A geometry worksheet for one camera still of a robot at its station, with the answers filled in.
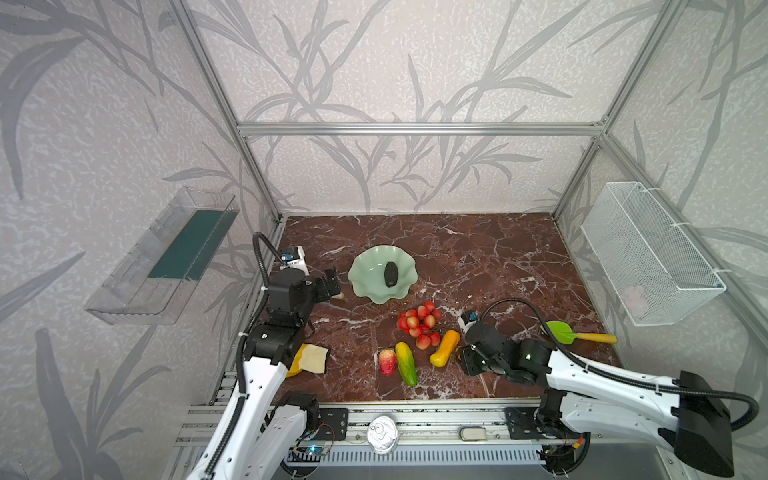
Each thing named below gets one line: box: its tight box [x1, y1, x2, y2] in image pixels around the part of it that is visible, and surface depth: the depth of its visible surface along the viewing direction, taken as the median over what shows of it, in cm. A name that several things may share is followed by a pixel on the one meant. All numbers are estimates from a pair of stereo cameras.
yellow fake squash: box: [430, 330, 460, 368], surface depth 84 cm
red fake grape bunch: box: [397, 301, 442, 350], surface depth 86 cm
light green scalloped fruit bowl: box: [347, 244, 418, 304], surface depth 103 cm
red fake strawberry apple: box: [379, 349, 397, 377], surface depth 82 cm
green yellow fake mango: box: [395, 341, 418, 387], surface depth 82 cm
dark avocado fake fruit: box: [384, 261, 399, 288], surface depth 101 cm
